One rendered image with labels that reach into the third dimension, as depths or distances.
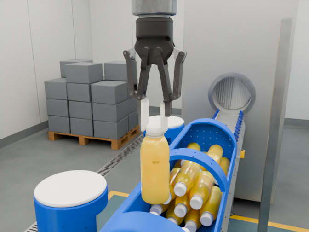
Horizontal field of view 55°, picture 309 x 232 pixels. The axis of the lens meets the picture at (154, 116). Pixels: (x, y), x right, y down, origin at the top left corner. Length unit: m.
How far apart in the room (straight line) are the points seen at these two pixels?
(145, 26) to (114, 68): 3.89
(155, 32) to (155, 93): 5.47
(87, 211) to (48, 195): 0.16
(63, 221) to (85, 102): 3.29
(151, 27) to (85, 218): 0.80
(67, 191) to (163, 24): 0.82
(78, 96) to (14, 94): 1.01
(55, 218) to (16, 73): 3.88
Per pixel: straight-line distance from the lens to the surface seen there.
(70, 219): 1.16
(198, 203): 0.98
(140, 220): 0.67
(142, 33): 0.59
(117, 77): 4.46
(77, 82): 4.34
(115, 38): 6.27
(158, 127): 0.63
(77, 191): 1.20
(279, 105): 1.95
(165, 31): 0.59
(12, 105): 4.86
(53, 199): 1.18
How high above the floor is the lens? 1.62
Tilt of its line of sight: 16 degrees down
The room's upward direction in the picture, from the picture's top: straight up
